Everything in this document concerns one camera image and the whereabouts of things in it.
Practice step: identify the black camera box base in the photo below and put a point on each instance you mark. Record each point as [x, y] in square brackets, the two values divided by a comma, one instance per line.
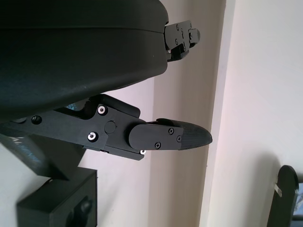
[47, 212]

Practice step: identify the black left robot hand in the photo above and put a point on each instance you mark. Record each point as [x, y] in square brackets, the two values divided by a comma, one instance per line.
[71, 59]

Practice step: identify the black RealSense box lid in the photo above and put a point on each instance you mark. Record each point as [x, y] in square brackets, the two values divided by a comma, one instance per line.
[54, 162]

